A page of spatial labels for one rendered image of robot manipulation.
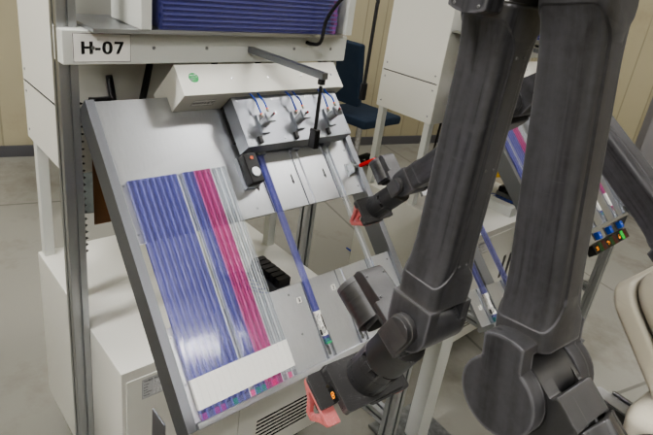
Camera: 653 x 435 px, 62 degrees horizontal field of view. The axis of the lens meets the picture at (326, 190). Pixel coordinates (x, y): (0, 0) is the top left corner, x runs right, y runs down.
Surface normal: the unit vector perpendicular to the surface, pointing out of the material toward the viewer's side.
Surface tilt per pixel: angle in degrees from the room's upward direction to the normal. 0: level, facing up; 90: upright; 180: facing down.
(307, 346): 47
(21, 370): 0
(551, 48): 96
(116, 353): 0
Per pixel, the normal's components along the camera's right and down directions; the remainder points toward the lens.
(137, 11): -0.75, 0.17
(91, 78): 0.66, 0.37
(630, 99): -0.89, 0.07
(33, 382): 0.13, -0.91
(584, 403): 0.47, -0.50
